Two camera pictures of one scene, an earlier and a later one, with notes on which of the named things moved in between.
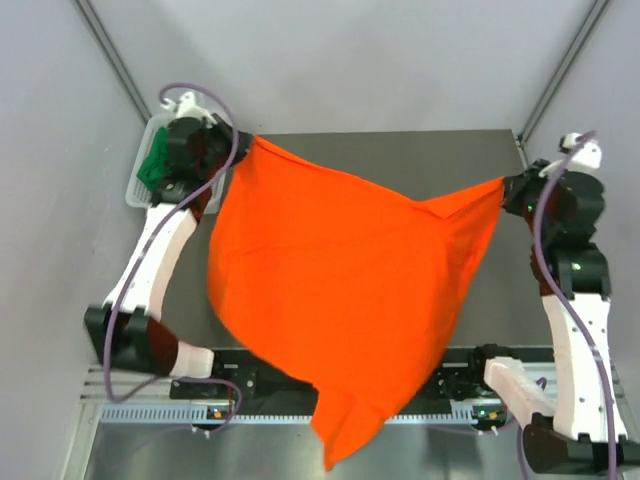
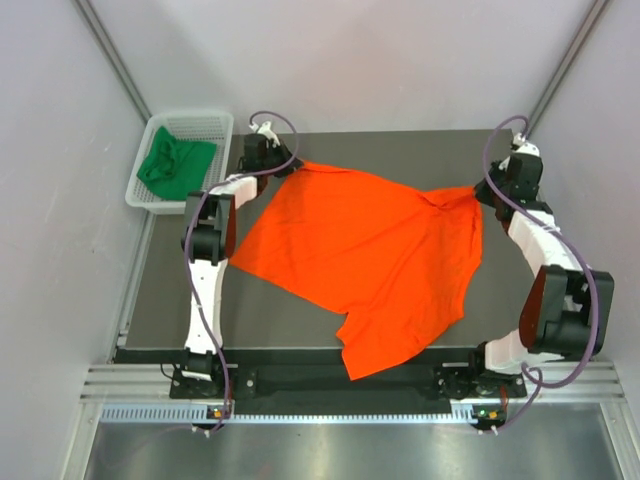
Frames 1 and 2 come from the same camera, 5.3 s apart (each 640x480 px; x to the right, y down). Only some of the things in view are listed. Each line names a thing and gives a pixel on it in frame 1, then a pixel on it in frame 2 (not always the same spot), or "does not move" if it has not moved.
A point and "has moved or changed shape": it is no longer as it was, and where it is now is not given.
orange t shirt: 347,285 has moved or changed shape
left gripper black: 221,129 -> 281,149
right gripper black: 514,184 -> 480,193
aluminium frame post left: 87,11 does not move
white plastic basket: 139,195 does not move
